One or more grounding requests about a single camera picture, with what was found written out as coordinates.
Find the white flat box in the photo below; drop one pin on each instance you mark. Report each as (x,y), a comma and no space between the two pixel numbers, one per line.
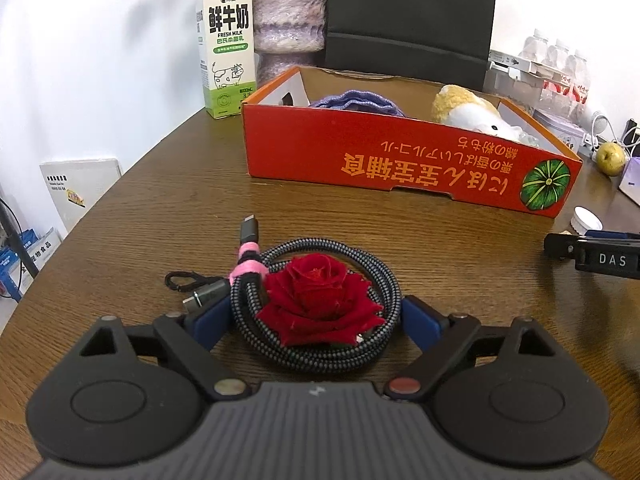
(82,190)

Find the small white fan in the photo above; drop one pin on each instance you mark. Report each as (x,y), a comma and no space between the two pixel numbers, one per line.
(594,120)

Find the red artificial rose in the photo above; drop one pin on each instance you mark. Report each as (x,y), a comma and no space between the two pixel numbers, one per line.
(320,295)

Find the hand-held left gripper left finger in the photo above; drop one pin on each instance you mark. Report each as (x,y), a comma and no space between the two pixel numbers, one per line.
(210,321)

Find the blue packet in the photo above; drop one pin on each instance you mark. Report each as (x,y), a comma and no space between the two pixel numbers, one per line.
(10,260)

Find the white plastic bottle cap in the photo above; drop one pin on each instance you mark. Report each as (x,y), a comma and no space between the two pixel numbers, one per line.
(587,219)

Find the clear water bottle red label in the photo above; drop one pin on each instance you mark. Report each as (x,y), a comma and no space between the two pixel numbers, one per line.
(556,65)
(577,80)
(532,50)

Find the black light stand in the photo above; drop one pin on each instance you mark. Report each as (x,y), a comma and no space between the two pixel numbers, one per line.
(17,250)

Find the yellow white hamster plush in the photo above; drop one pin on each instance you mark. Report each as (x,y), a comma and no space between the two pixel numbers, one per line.
(465,107)

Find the red cardboard box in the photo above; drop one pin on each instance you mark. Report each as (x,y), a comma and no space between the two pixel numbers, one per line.
(400,160)

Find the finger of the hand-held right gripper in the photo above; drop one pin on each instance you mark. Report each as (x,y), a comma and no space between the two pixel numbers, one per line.
(607,234)
(562,246)

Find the grey tin box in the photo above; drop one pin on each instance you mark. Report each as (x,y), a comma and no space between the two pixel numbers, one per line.
(565,130)

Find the black paper bag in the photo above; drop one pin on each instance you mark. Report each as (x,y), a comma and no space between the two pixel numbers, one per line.
(410,20)

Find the purple knitted pouch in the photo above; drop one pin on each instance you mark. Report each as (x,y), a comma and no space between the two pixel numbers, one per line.
(355,102)

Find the purple plastic bag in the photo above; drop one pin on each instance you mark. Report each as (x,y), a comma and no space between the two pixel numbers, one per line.
(631,182)

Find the white milk carton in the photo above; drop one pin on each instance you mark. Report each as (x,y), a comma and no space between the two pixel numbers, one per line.
(225,45)

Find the purple ceramic vase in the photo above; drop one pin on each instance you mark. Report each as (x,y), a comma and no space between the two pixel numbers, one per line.
(287,10)

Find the yellow-green apple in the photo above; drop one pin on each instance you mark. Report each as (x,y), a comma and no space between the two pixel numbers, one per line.
(611,159)

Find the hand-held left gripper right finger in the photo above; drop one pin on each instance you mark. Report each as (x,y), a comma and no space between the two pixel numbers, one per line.
(424,319)

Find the clear plastic wrapper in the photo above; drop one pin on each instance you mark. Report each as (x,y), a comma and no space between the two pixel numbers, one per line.
(527,137)

